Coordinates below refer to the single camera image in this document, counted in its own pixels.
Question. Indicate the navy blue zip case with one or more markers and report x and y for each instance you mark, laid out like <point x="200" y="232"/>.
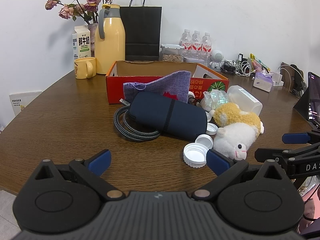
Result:
<point x="169" y="116"/>

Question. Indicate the water bottle right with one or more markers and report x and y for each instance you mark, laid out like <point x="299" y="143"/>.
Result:
<point x="206" y="48"/>

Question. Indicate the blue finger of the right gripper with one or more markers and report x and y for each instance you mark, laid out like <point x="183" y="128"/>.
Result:
<point x="296" y="138"/>

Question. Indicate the red cardboard box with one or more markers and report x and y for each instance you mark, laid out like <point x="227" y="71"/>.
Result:
<point x="194" y="76"/>

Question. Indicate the yellow mug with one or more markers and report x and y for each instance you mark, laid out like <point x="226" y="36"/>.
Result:
<point x="85" y="68"/>

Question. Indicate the white power adapter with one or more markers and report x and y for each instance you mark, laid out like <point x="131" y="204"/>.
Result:
<point x="277" y="79"/>

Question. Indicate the clear snack container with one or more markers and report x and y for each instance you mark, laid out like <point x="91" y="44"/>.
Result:
<point x="171" y="53"/>

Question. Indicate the small white cap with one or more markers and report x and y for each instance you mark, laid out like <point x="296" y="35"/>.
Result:
<point x="211" y="129"/>

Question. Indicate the white milk carton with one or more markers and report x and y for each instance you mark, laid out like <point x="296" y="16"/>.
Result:
<point x="81" y="42"/>

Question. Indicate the white robot toy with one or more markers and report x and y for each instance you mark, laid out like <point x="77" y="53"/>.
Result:
<point x="216" y="58"/>

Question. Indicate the purple tissue pack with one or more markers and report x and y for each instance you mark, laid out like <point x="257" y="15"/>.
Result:
<point x="263" y="82"/>

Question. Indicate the iridescent plastic bag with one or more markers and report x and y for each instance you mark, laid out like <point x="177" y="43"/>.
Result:
<point x="212" y="100"/>

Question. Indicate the black paper bag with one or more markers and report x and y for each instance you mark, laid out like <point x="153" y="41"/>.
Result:
<point x="142" y="32"/>

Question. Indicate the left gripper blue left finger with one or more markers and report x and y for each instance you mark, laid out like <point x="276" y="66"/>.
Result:
<point x="99" y="163"/>

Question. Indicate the colourful snack packet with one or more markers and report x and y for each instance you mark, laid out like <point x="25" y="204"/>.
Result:
<point x="257" y="64"/>

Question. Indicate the large white jar lid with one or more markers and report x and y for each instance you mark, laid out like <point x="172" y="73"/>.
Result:
<point x="194" y="155"/>

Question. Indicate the yellow thermos jug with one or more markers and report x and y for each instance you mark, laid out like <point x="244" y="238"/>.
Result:
<point x="109" y="42"/>

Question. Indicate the white box beside table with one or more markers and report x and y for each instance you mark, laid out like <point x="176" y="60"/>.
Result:
<point x="20" y="100"/>

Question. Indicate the purple knitted pouch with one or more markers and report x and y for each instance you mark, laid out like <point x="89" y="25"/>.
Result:
<point x="160" y="87"/>

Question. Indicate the yellow white plush toy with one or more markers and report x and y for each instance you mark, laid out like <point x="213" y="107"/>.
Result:
<point x="237" y="130"/>

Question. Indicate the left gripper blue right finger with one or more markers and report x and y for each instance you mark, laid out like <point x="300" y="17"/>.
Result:
<point x="217" y="162"/>

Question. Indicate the translucent plastic container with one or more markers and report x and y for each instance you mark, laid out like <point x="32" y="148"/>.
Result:
<point x="246" y="101"/>

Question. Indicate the water bottle middle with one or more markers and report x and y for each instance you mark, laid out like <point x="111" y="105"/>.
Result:
<point x="196" y="44"/>

